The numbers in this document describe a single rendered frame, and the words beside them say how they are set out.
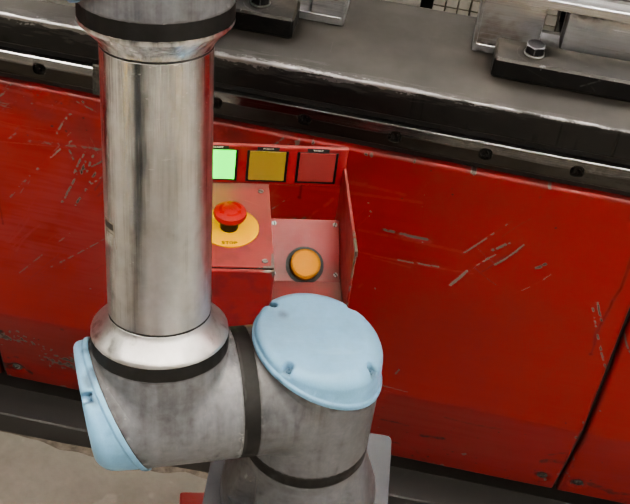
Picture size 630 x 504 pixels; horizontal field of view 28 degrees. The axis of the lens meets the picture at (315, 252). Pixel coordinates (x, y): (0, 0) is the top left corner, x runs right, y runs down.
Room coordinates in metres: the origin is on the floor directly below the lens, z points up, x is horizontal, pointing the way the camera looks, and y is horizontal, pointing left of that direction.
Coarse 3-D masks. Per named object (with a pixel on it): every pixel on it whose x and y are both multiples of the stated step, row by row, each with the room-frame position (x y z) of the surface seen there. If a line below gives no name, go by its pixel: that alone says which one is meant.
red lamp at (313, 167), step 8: (304, 160) 1.23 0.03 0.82; (312, 160) 1.23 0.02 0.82; (320, 160) 1.23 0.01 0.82; (328, 160) 1.23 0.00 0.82; (304, 168) 1.23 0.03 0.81; (312, 168) 1.23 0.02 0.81; (320, 168) 1.23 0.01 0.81; (328, 168) 1.23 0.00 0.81; (304, 176) 1.23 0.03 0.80; (312, 176) 1.23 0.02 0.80; (320, 176) 1.23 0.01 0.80; (328, 176) 1.23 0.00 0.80
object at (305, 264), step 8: (296, 256) 1.15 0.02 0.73; (304, 256) 1.15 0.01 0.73; (312, 256) 1.15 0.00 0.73; (296, 264) 1.14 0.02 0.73; (304, 264) 1.14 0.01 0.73; (312, 264) 1.15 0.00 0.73; (320, 264) 1.15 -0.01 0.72; (296, 272) 1.13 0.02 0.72; (304, 272) 1.14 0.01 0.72; (312, 272) 1.14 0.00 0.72
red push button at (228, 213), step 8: (216, 208) 1.13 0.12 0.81; (224, 208) 1.13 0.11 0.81; (232, 208) 1.13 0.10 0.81; (240, 208) 1.14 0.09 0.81; (216, 216) 1.12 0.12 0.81; (224, 216) 1.12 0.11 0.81; (232, 216) 1.12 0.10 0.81; (240, 216) 1.12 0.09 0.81; (224, 224) 1.11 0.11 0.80; (232, 224) 1.11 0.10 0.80
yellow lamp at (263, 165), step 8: (256, 152) 1.22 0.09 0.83; (264, 152) 1.22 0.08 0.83; (272, 152) 1.22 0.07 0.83; (280, 152) 1.22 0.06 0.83; (256, 160) 1.22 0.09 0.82; (264, 160) 1.22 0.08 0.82; (272, 160) 1.22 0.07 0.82; (280, 160) 1.22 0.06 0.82; (256, 168) 1.22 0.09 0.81; (264, 168) 1.22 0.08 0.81; (272, 168) 1.22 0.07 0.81; (280, 168) 1.22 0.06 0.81; (248, 176) 1.22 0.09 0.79; (256, 176) 1.22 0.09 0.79; (264, 176) 1.22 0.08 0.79; (272, 176) 1.22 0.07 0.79; (280, 176) 1.22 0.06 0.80
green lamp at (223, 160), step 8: (216, 152) 1.21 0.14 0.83; (224, 152) 1.21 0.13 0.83; (232, 152) 1.21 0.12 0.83; (216, 160) 1.21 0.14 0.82; (224, 160) 1.21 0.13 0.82; (232, 160) 1.21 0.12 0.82; (216, 168) 1.21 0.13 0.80; (224, 168) 1.21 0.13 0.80; (232, 168) 1.21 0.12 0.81; (216, 176) 1.21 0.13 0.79; (224, 176) 1.21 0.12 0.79; (232, 176) 1.21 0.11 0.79
